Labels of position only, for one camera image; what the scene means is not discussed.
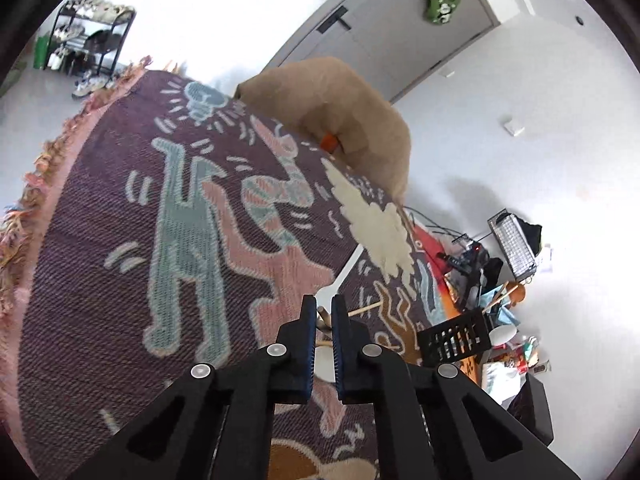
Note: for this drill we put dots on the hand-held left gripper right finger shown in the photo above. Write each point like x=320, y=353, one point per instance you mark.
x=339, y=350

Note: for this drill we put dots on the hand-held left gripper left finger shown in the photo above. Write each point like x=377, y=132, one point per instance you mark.
x=309, y=350

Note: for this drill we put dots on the white plastic spoon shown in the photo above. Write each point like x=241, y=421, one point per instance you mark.
x=325, y=365
x=327, y=294

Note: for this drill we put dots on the single wooden chopstick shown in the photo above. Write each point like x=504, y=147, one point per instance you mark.
x=324, y=317

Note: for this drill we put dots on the black slotted utensil holder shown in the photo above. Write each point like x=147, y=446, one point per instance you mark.
x=452, y=340

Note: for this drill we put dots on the red folder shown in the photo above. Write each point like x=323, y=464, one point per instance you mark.
x=430, y=255

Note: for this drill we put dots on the large black electronic device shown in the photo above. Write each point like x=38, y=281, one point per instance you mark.
x=467, y=262

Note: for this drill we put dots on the blue tissue box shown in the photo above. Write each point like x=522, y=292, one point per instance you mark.
x=500, y=310

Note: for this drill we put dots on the white plastic bag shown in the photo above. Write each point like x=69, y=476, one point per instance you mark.
x=502, y=382

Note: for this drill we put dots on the printed woven blanket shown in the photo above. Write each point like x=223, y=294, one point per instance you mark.
x=125, y=320

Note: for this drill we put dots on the black box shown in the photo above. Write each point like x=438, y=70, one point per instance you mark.
x=532, y=405

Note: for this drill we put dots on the small orange cushion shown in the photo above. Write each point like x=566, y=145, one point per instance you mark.
x=330, y=142

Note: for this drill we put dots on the black cloth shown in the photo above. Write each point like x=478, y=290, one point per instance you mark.
x=532, y=235

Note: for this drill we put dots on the white paper sheet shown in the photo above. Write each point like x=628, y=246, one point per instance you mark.
x=545, y=259

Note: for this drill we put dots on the brown upholstered chair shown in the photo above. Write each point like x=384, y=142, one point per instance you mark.
x=350, y=100

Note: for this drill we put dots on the grey door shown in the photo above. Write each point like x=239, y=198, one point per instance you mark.
x=390, y=35

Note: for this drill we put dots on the grey sneakers pair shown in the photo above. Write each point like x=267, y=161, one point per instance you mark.
x=92, y=85

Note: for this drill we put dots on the green plush toy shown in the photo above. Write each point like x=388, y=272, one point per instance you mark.
x=440, y=7

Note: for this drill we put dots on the black shoe rack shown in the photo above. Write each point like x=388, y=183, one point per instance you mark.
x=125, y=35

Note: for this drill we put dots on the dark green bag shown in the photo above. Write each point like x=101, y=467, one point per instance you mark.
x=41, y=52

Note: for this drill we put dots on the rows of shoes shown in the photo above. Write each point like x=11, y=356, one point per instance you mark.
x=90, y=7

